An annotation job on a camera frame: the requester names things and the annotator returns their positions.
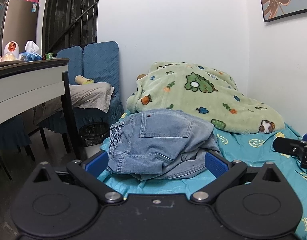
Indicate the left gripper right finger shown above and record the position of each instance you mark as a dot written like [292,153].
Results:
[227,175]

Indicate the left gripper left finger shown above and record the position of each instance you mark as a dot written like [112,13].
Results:
[86,174]

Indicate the blue denim jeans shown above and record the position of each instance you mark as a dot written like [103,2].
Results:
[161,144]

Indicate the teal smiley bed sheet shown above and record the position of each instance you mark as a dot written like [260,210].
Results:
[253,149]

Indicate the black-lined waste bin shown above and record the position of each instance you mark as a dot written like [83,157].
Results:
[92,136]

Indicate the grey cloth on chair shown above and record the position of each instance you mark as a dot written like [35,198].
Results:
[93,95]

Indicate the green cartoon fleece blanket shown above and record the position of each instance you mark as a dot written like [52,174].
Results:
[204,92]

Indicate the yellow plush toy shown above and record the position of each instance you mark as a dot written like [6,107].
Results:
[81,80]

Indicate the white black-edged desk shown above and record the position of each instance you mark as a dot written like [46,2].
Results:
[24,85]

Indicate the blue quilted chair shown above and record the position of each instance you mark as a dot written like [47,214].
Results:
[100,62]

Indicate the tissue pack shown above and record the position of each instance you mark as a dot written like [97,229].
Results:
[31,53]

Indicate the white egg-shaped toy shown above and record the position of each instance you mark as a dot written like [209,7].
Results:
[11,51]

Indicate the brown refrigerator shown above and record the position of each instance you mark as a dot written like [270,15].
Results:
[18,23]

